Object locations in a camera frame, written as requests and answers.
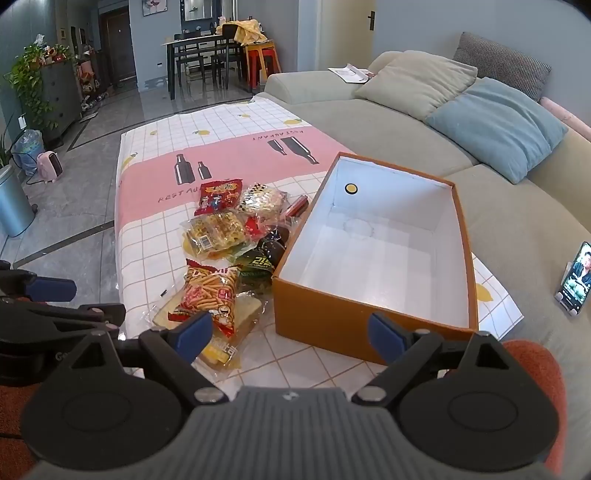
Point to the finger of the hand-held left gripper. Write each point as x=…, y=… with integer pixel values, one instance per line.
x=92, y=314
x=51, y=288

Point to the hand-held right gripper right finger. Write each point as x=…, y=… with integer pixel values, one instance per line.
x=385, y=334

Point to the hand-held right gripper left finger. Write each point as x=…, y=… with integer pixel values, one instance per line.
x=194, y=334

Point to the orange cardboard box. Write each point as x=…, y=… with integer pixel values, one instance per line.
x=323, y=314

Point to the red cartoon snack bag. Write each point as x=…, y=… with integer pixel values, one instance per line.
x=217, y=196

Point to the clear puffed rice cake packet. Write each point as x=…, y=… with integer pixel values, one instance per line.
x=263, y=201

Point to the clear packet of yellow snacks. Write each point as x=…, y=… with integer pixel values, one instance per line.
x=214, y=230

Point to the small yellow cake packet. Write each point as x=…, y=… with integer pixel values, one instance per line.
x=222, y=354

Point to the red bag of fries sticks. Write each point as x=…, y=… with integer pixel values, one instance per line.
x=207, y=290

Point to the clear packet of sliced bread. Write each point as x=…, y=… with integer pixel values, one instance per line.
x=251, y=314

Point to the green and black snack packet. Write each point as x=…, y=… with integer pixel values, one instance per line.
x=254, y=271

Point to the blue-grey round bin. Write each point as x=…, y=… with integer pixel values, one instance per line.
x=14, y=203

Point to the dark brown snack packet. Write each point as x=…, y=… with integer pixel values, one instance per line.
x=273, y=247

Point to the pink space heater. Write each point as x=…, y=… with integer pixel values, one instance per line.
x=50, y=167

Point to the red sausage stick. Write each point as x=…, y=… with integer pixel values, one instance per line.
x=295, y=207

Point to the orange fuzzy cloth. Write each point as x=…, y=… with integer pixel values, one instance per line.
x=535, y=383

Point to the white phone stand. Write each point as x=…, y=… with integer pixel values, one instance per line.
x=564, y=304

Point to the dark grey cabinet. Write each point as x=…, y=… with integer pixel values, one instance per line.
x=60, y=99

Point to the grey-green sofa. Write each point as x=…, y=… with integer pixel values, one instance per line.
x=378, y=138

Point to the pink and white printed tablecloth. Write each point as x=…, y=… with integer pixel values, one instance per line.
x=277, y=152

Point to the smartphone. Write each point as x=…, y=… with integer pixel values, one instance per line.
x=578, y=277

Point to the green trailing plant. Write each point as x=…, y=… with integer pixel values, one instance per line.
x=32, y=76

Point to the light blue cushion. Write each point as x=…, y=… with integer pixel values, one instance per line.
x=496, y=129

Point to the beige cushion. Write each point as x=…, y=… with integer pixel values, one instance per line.
x=415, y=85

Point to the dark brown door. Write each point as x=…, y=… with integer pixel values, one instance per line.
x=117, y=44

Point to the open magazine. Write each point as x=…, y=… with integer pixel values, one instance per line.
x=351, y=74

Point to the black dining chair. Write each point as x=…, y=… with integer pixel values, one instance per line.
x=231, y=50
x=187, y=60

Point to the pink cushion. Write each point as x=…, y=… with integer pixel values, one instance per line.
x=570, y=117

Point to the red stools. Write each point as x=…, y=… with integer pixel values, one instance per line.
x=261, y=57

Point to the black dining table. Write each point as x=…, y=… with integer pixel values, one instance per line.
x=203, y=41

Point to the grey checked cushion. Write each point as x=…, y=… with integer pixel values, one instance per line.
x=505, y=62

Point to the yellow cloth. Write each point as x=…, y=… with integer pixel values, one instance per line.
x=247, y=30

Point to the framed wall picture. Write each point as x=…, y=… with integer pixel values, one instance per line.
x=157, y=7

